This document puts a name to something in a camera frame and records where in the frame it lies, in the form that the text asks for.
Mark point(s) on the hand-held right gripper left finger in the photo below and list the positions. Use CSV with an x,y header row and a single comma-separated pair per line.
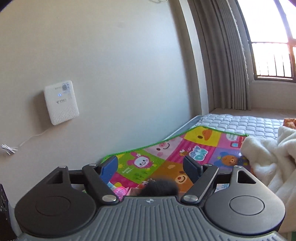
x,y
108,166

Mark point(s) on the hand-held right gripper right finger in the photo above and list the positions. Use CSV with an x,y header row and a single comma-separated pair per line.
x,y
192,169

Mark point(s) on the pink plastic basket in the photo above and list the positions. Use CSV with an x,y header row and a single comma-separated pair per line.
x,y
120,192

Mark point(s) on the pink cardboard box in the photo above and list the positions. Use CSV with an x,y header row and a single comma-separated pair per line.
x,y
134,191

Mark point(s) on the black plush toy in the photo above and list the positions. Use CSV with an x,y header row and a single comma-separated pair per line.
x,y
159,186

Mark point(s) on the colourful cartoon play mat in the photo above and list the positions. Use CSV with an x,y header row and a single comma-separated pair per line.
x,y
161,157

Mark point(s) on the grey quilted mattress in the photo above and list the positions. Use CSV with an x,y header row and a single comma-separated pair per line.
x,y
242,125

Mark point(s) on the white fluffy blanket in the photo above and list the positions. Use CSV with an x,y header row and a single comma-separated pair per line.
x,y
272,166

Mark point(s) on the orange patterned cloth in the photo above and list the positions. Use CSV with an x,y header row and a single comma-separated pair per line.
x,y
290,122

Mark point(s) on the black box white print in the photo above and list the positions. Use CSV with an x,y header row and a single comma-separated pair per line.
x,y
4,208

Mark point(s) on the grey curtain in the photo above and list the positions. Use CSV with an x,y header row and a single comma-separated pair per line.
x,y
222,58

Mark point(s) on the window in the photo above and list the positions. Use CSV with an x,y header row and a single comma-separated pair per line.
x,y
270,41

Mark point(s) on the white wall device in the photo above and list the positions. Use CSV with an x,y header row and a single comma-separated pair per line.
x,y
61,104

